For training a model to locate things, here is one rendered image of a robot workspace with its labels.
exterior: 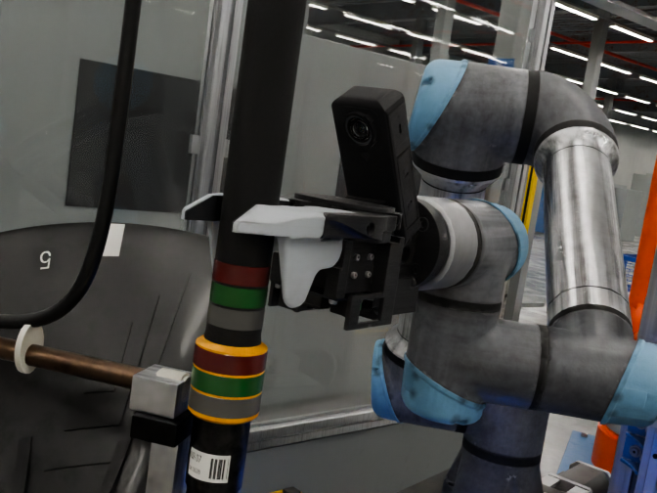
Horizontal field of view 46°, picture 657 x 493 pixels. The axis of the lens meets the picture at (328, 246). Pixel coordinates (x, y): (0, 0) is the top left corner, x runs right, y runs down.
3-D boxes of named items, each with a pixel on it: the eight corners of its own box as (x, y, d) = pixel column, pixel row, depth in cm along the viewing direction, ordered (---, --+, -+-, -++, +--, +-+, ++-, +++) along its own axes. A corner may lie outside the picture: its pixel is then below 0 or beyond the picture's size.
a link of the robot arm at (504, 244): (526, 299, 71) (543, 207, 70) (469, 308, 62) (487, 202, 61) (451, 282, 75) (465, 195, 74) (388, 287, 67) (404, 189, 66)
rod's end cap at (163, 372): (151, 371, 47) (182, 378, 46) (165, 363, 49) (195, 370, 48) (148, 403, 47) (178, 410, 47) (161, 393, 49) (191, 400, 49)
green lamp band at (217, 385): (178, 387, 45) (180, 367, 45) (206, 369, 49) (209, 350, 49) (248, 403, 44) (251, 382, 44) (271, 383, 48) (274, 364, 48)
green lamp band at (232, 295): (199, 301, 45) (202, 281, 45) (221, 292, 48) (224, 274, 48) (254, 312, 44) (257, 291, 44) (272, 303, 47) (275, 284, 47)
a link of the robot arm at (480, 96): (461, 452, 113) (544, 82, 88) (360, 433, 114) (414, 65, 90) (462, 401, 123) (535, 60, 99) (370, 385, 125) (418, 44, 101)
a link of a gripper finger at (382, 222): (343, 243, 44) (406, 239, 52) (348, 216, 44) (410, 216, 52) (276, 229, 46) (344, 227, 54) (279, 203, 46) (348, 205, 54)
